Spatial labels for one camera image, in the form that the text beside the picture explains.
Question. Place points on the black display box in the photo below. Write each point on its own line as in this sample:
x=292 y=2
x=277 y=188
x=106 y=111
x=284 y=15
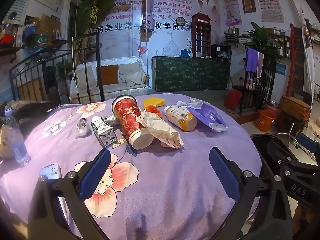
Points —
x=221 y=52

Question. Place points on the wall shelf with bottles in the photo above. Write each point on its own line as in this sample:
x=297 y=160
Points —
x=233 y=36

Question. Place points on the tall banana plant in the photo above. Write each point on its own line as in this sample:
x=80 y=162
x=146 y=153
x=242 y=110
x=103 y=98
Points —
x=105 y=2

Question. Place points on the beige paper wrapper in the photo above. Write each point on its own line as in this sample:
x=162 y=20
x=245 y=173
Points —
x=160 y=127

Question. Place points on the beige cushion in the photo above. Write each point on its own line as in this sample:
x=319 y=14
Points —
x=132 y=73
x=85 y=76

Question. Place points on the red paper cup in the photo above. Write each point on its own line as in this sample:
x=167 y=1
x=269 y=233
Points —
x=127 y=120

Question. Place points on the blue bag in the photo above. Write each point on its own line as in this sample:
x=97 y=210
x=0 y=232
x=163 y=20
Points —
x=186 y=53

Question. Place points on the brown wicker basket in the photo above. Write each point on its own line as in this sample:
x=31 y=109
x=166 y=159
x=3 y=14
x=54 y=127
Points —
x=295 y=107

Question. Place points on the red phone booth cabinet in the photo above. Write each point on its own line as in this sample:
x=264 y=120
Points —
x=201 y=36

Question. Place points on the red bin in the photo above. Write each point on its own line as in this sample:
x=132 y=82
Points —
x=232 y=98

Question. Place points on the cardboard box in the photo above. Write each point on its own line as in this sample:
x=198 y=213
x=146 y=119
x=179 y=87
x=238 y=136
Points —
x=48 y=25

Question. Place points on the grey milk carton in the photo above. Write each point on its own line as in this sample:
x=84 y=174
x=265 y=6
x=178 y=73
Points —
x=102 y=132

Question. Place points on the yellow drink bottle white cap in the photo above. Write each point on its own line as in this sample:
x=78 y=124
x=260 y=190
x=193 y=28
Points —
x=180 y=118

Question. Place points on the purple plastic pouch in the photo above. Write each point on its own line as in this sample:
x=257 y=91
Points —
x=205 y=115

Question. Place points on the green potted plant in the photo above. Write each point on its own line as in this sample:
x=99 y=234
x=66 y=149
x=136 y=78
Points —
x=260 y=40

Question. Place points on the pink wall poster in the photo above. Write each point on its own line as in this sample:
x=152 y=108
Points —
x=231 y=2

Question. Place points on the red ladder shelf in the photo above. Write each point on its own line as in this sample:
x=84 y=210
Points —
x=297 y=62

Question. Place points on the green paint bucket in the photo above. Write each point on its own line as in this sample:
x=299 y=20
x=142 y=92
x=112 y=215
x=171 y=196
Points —
x=40 y=43

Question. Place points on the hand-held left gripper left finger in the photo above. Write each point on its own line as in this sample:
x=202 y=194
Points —
x=96 y=175

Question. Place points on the clear water bottle blue label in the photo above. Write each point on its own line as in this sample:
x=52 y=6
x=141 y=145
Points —
x=16 y=142

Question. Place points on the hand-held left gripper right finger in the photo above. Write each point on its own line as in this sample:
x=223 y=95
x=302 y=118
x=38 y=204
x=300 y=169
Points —
x=225 y=177

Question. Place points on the purple floral blanket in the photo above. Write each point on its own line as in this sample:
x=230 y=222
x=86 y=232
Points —
x=162 y=180

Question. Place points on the orange foam fruit net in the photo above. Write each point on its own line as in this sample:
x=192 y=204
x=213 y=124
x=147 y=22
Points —
x=152 y=110

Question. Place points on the orange bucket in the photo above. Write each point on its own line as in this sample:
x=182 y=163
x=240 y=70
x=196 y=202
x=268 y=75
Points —
x=266 y=121

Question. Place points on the green patterned counter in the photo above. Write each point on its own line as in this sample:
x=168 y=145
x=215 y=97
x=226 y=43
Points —
x=191 y=73

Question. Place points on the yellowish snack bag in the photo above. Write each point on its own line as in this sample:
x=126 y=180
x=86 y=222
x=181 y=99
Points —
x=5 y=142

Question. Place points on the purple towel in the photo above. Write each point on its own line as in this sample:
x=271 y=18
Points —
x=252 y=60

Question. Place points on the large wall poster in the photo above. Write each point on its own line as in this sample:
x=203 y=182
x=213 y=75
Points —
x=162 y=0

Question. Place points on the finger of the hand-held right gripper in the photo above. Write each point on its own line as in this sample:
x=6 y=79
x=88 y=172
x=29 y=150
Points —
x=308 y=143
x=297 y=192

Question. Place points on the black metal rack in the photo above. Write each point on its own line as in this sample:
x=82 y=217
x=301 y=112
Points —
x=267 y=87

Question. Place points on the white chart wall poster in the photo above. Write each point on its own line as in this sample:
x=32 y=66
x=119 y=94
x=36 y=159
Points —
x=268 y=0

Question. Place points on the hanging dried flower bundle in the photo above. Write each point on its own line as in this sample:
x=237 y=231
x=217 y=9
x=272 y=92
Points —
x=147 y=27

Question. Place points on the black iron bed frame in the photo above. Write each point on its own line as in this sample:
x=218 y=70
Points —
x=97 y=67

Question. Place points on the yellow foam fruit net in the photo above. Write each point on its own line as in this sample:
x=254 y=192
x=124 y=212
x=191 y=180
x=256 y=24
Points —
x=155 y=101

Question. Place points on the clear plastic wrap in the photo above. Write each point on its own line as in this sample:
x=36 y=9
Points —
x=82 y=127

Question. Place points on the white wicker sofa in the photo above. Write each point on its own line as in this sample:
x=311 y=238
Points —
x=112 y=93

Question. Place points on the orange cushion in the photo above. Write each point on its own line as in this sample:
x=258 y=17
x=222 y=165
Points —
x=109 y=75

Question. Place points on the white smartphone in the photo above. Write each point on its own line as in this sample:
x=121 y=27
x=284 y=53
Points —
x=51 y=171

